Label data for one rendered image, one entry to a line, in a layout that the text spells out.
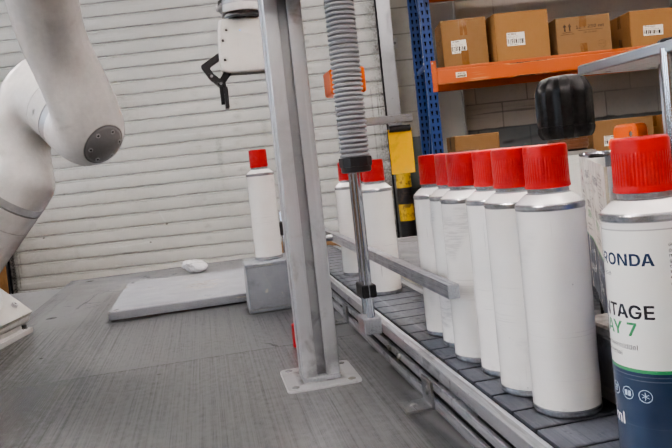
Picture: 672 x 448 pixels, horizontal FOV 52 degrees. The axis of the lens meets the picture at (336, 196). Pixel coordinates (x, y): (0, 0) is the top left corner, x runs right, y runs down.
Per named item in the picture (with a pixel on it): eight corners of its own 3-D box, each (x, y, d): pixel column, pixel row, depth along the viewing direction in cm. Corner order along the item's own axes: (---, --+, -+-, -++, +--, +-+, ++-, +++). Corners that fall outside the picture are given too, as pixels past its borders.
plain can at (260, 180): (284, 257, 126) (272, 147, 125) (256, 261, 125) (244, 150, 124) (281, 254, 132) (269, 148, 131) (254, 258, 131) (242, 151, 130)
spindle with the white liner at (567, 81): (624, 274, 99) (606, 68, 98) (568, 283, 97) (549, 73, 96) (589, 266, 108) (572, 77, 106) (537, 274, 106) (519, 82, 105)
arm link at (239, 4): (215, -3, 121) (217, 14, 121) (265, -6, 123) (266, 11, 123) (214, 8, 129) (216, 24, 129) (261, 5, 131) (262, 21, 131)
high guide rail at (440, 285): (461, 297, 64) (460, 283, 64) (449, 299, 64) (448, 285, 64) (299, 221, 170) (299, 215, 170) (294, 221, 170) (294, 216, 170)
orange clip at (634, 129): (650, 150, 51) (648, 121, 51) (627, 153, 51) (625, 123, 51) (626, 151, 54) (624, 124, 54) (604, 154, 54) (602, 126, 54)
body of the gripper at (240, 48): (214, 9, 121) (221, 73, 122) (271, 6, 123) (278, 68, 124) (213, 19, 129) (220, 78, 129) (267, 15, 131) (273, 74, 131)
